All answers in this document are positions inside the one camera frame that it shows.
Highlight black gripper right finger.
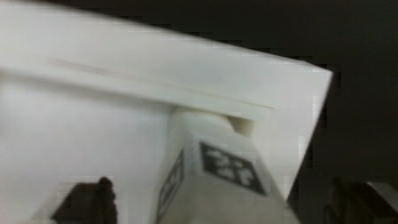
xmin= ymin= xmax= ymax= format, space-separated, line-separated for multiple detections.
xmin=323 ymin=178 xmax=398 ymax=224

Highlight white square tabletop part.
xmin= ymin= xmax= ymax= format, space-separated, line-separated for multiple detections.
xmin=0 ymin=69 xmax=277 ymax=224

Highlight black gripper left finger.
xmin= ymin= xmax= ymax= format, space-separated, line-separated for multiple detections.
xmin=51 ymin=177 xmax=117 ymax=224

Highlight white fence right segment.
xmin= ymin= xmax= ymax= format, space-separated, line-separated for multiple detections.
xmin=0 ymin=0 xmax=332 ymax=193

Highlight white table leg with tag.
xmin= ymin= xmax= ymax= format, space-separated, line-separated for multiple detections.
xmin=153 ymin=109 xmax=300 ymax=224

